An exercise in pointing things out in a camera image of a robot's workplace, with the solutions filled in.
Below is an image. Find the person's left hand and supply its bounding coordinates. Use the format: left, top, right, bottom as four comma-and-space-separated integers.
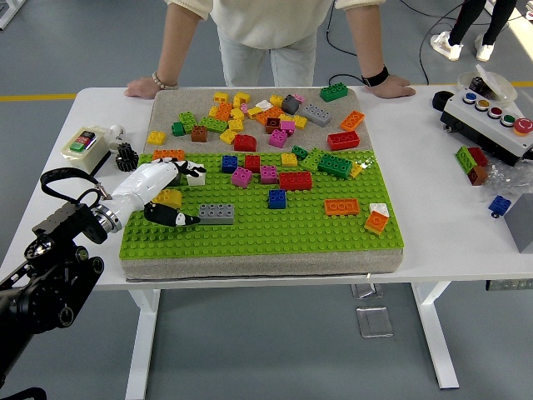
361, 74, 417, 100

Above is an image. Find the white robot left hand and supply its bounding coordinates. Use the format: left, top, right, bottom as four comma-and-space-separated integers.
107, 157, 207, 228

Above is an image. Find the person's right hand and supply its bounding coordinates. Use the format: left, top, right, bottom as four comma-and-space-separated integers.
123, 76, 180, 100

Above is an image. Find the yellow arched brick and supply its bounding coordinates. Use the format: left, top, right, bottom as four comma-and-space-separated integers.
152, 188, 183, 209

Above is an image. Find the red eight-stud brick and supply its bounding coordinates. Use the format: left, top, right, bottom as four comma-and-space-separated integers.
278, 171, 314, 193
326, 130, 361, 152

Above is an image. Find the light grey eight-stud brick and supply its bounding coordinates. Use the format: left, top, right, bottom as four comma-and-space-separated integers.
301, 103, 333, 128
197, 202, 236, 227

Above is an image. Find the dark green eight-stud brick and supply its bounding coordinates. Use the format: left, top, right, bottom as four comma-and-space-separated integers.
317, 152, 356, 180
319, 82, 351, 103

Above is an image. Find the light green eight-stud brick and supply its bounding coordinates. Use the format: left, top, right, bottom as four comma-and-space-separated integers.
198, 116, 230, 134
300, 147, 325, 173

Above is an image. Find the red toy brick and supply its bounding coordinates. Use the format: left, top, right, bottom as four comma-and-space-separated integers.
466, 146, 490, 168

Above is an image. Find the red arched brick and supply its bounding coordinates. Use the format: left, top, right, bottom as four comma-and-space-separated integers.
233, 133, 258, 153

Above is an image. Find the orange toy brick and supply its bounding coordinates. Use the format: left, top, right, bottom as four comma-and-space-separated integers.
254, 106, 285, 128

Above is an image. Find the orange and yellow brick stack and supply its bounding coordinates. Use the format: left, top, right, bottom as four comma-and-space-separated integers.
363, 210, 390, 237

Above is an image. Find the green studded baseplate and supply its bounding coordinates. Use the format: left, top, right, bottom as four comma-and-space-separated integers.
118, 148, 406, 260

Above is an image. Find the black wristwatch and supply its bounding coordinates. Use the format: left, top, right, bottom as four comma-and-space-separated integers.
360, 63, 391, 88

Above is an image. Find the black gear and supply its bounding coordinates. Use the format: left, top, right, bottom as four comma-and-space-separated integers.
113, 142, 140, 173

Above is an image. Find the black tape roll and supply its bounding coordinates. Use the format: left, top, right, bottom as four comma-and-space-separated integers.
431, 90, 456, 113

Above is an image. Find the person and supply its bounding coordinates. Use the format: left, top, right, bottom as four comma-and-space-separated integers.
430, 0, 516, 63
163, 0, 363, 88

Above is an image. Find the white push-button control box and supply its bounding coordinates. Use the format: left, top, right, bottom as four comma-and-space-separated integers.
440, 88, 533, 167

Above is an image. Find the white table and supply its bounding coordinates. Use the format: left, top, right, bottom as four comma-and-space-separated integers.
0, 85, 533, 400

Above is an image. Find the clear plastic container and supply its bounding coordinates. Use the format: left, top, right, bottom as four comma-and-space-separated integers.
456, 63, 518, 104

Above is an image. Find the grey-brown foam mat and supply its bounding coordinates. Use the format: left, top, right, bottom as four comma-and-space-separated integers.
118, 87, 406, 283

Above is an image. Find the crumpled clear plastic bag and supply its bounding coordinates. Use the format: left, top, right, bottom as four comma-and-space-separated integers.
478, 160, 533, 199

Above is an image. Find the table control panel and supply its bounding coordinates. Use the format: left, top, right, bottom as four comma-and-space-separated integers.
484, 278, 533, 293

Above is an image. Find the bead bracelet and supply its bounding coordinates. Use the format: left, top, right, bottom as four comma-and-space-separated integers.
150, 71, 180, 92

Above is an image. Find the black floor cable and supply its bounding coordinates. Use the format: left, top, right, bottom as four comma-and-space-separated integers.
325, 4, 368, 88
416, 0, 466, 86

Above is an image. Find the cream switch box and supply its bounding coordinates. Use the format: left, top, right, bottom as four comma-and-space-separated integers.
60, 125, 112, 175

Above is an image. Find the white furniture frame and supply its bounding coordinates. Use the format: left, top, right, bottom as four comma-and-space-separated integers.
0, 0, 22, 31

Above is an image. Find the blue brick with ring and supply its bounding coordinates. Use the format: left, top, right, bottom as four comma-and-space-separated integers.
487, 194, 513, 218

